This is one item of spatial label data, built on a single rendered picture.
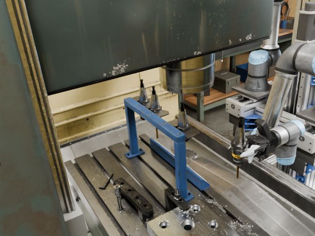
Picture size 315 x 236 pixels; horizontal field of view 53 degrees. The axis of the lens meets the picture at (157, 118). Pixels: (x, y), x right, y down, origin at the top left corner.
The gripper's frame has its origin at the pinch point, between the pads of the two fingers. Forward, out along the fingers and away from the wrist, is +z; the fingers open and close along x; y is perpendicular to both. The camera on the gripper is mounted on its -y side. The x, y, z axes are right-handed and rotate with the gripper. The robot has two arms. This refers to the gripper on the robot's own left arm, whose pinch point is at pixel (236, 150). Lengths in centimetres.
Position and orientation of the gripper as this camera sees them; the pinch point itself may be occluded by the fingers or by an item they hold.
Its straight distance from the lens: 123.0
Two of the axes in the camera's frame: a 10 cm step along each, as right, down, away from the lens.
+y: 0.6, 8.9, 4.5
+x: -5.2, -3.6, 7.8
